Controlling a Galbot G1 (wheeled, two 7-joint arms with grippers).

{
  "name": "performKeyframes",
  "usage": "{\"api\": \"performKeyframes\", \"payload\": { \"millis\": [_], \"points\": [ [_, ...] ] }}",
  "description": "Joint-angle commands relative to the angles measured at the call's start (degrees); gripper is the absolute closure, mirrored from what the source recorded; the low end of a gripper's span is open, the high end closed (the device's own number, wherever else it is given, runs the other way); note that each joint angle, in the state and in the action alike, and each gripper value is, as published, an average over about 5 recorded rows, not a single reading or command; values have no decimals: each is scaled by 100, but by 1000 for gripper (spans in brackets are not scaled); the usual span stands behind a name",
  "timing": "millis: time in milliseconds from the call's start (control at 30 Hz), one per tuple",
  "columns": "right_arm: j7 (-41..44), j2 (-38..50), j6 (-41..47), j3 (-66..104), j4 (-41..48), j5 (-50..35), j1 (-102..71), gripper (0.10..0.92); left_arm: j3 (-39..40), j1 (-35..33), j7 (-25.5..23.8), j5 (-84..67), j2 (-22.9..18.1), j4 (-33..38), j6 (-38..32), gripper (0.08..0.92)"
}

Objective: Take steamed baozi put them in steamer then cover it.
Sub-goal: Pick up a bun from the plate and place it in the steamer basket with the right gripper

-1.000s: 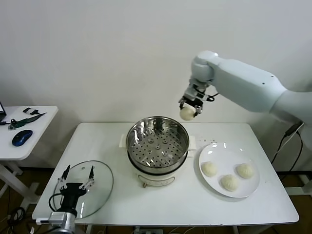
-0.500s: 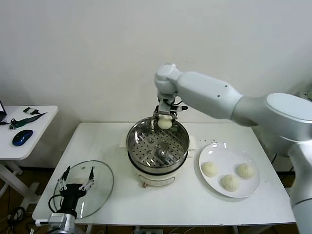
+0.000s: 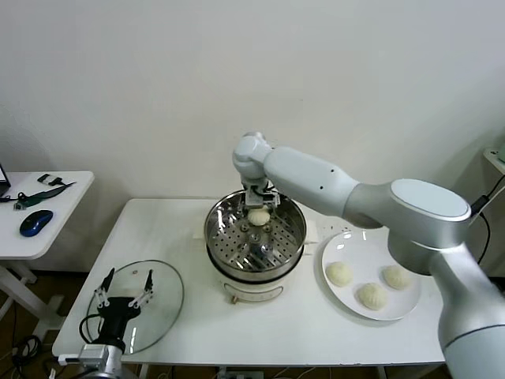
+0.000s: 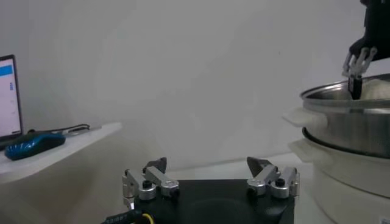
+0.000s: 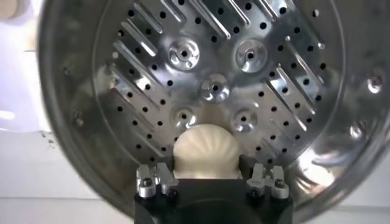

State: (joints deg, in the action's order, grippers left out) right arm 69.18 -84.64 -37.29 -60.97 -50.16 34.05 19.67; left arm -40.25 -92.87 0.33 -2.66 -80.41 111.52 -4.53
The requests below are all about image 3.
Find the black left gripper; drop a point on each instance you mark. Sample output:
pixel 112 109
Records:
pixel 114 316

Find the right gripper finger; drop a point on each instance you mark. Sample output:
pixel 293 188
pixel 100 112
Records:
pixel 247 214
pixel 274 212

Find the white steamed baozi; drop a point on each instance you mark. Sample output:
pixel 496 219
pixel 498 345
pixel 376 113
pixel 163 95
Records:
pixel 338 273
pixel 372 296
pixel 396 276
pixel 258 218

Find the round glass pot lid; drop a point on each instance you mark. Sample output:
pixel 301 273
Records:
pixel 169 292

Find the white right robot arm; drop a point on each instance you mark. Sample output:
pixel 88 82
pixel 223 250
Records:
pixel 315 177

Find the perforated steel steamer basket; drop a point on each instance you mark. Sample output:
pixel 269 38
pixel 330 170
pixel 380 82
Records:
pixel 229 252

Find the large white plate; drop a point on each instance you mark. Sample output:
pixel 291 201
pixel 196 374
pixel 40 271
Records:
pixel 355 245

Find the white side table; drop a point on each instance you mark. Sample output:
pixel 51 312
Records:
pixel 59 221

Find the blue computer mouse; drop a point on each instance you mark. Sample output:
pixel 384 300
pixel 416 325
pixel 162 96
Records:
pixel 36 223

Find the small black white device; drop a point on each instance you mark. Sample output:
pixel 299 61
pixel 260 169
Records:
pixel 49 179

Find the black laptop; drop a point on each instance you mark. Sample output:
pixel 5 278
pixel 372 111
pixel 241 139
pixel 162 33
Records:
pixel 3 177

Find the black power adapter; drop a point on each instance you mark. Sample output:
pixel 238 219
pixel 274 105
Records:
pixel 481 202

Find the white shelf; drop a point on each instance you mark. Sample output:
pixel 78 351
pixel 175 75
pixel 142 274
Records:
pixel 493 158

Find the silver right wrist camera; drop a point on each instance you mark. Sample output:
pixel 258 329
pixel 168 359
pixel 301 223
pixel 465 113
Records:
pixel 254 201

